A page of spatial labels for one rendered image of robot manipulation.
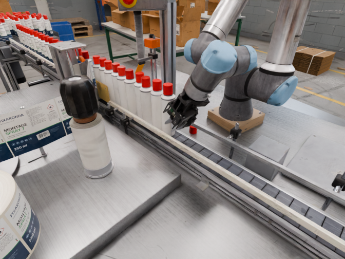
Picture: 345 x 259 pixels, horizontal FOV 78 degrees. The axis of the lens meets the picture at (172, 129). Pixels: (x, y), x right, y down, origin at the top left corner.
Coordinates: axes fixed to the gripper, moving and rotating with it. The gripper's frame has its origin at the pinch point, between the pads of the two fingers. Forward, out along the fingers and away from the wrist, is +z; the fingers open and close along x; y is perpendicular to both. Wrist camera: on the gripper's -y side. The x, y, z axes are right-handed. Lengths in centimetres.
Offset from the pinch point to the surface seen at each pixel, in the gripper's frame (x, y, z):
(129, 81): -25.8, 2.0, 2.0
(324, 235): 45, 5, -23
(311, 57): -12, -393, 82
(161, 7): -32.5, -10.0, -22.8
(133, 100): -21.0, 1.9, 8.9
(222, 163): 20.4, -1.2, -5.5
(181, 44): -97, -131, 70
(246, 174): 27.4, -2.0, -9.5
